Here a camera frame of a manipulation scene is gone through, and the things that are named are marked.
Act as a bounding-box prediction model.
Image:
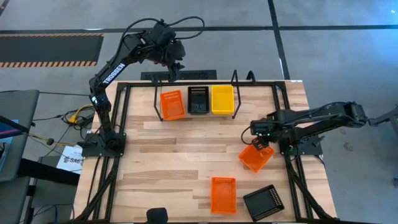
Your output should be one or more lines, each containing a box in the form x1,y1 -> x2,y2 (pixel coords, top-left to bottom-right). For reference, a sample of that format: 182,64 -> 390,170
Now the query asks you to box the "black floor stand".
368,105 -> 398,134

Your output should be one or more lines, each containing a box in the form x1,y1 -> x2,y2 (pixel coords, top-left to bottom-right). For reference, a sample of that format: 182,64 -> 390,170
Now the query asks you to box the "black handheld device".
146,207 -> 169,224

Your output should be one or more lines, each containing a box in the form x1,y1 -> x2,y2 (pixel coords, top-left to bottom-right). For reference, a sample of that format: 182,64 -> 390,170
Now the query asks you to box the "yellow plastic basket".
211,85 -> 235,116

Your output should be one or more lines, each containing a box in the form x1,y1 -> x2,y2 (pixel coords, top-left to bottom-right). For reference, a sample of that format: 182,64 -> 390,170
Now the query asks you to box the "yellow cable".
70,105 -> 96,124

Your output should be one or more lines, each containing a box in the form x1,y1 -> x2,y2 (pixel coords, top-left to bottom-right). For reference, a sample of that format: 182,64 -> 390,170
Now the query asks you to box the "blue flat object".
0,119 -> 19,139

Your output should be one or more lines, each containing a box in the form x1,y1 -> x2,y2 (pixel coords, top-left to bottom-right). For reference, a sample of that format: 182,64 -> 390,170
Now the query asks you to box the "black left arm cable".
119,16 -> 206,43

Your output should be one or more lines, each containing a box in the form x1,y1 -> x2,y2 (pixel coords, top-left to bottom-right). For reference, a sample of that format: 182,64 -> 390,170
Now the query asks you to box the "black aluminium table frame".
72,80 -> 343,224

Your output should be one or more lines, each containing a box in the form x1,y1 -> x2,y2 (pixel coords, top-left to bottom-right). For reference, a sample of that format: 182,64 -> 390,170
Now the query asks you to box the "black plastic basket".
243,184 -> 285,222
187,86 -> 210,115

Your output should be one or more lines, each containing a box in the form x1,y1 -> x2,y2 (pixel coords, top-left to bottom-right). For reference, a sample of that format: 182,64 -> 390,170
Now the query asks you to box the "black perforated metal panel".
140,70 -> 218,81

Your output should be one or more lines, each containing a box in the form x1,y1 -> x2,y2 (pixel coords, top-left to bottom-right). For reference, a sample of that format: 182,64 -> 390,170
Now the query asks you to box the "black cable bundle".
60,107 -> 97,128

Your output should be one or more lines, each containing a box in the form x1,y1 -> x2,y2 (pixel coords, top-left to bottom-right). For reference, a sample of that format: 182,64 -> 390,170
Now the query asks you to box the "black hazard-striped floor mat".
0,33 -> 104,68

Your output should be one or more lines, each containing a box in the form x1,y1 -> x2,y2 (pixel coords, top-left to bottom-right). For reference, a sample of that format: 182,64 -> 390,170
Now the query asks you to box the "thin black floor cable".
39,91 -> 93,97

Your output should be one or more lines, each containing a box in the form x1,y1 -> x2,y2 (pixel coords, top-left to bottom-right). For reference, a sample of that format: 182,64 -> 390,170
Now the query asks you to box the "red-orange plastic basket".
159,90 -> 187,121
238,143 -> 275,174
210,176 -> 238,215

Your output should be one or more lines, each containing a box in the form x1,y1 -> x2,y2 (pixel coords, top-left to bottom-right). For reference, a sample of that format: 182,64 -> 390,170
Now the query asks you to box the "white printed paper sheet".
56,145 -> 84,174

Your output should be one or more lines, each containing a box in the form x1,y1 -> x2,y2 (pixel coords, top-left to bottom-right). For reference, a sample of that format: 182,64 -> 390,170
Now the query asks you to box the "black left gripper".
149,22 -> 187,83

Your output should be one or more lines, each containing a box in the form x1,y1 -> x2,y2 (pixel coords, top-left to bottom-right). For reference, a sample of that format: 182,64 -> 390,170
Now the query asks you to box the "black wire shelf, wooden board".
153,70 -> 243,122

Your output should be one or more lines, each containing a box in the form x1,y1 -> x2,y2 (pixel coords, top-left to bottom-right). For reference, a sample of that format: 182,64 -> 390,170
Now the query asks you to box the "black crossbar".
17,157 -> 80,187

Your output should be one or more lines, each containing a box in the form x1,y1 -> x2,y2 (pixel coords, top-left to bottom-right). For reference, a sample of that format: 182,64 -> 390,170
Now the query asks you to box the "grey side table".
0,90 -> 40,182

